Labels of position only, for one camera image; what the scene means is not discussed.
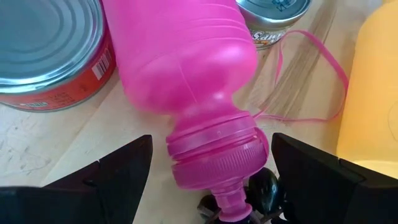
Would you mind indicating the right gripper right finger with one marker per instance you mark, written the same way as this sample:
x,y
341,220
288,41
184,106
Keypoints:
x,y
326,193

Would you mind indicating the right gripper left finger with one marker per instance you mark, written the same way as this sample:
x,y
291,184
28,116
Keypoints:
x,y
93,199

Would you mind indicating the dark purple grape bunch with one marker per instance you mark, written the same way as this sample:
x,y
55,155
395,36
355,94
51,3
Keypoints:
x,y
264,189

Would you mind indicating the yellow plastic squeeze bottle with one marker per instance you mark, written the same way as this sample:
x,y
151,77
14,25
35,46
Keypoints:
x,y
373,93

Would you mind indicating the pink plastic squeeze bottle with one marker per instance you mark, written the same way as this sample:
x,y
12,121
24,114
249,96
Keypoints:
x,y
186,62

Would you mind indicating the red label tuna can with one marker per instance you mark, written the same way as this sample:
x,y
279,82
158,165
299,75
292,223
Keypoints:
x,y
46,46

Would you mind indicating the silver tin can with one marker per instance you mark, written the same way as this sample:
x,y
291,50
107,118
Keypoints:
x,y
273,18

